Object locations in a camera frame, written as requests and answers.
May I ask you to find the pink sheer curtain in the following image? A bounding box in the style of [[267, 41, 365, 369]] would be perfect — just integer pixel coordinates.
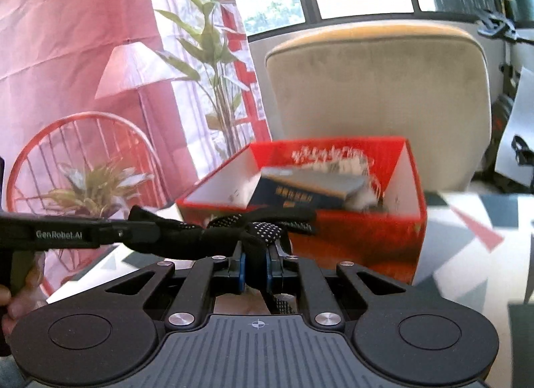
[[0, 0, 272, 289]]

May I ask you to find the white paper with black print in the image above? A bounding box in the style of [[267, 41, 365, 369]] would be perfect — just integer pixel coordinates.
[[494, 65, 534, 195]]

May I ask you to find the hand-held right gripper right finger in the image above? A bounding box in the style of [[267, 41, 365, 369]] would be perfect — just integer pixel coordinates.
[[265, 244, 413, 328]]

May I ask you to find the floor lamp with shade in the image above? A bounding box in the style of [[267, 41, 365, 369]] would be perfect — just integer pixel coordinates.
[[95, 41, 186, 209]]

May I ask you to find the dark blue book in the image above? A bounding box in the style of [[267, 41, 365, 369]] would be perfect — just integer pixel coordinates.
[[246, 167, 368, 211]]

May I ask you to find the white plastic bag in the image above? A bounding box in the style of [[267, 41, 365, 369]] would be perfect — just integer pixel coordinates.
[[344, 183, 386, 210]]

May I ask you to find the red wire chair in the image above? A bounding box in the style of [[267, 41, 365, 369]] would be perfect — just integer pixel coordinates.
[[6, 112, 163, 297]]

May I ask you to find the black exercise bike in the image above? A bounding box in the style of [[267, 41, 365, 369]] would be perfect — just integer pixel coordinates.
[[476, 0, 534, 142]]

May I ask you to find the red cardboard box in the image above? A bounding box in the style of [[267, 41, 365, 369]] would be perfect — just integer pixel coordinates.
[[175, 136, 428, 284]]

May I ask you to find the small potted plant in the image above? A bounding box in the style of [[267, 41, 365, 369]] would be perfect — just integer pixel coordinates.
[[39, 163, 155, 222]]

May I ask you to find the person's left hand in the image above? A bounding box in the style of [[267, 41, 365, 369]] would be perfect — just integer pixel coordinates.
[[0, 252, 48, 330]]

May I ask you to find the beige armchair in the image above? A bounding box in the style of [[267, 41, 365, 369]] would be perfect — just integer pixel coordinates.
[[265, 23, 493, 192]]

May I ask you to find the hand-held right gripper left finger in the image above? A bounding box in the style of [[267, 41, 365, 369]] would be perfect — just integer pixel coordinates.
[[102, 243, 247, 330]]

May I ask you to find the black dotted glove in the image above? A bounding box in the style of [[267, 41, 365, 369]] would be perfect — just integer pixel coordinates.
[[127, 205, 318, 316]]

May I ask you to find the tall green leafy plant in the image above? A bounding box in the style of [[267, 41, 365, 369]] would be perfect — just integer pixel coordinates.
[[154, 0, 255, 155]]

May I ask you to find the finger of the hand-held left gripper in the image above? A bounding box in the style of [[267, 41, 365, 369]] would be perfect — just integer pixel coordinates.
[[100, 220, 161, 252]]

